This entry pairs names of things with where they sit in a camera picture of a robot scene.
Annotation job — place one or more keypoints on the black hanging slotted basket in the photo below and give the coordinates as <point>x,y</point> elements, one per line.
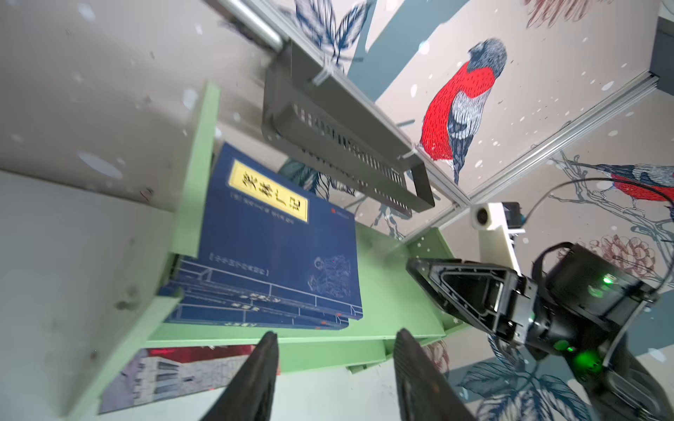
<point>327,129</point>

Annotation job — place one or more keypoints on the pink red illustrated book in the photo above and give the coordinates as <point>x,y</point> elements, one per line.
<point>157,374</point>

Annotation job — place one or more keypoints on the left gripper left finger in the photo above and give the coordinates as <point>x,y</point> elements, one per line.
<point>250,394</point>

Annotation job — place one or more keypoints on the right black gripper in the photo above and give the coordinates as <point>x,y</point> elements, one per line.
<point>498,301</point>

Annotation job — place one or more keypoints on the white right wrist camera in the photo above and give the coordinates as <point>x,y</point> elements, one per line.
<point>497,224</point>

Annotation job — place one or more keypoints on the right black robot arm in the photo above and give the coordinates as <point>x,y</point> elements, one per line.
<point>600,378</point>

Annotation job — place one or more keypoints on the green wooden two-tier shelf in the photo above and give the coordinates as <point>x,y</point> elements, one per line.
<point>392,300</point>

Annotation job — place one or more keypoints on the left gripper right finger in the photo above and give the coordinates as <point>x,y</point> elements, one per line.
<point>423,393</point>

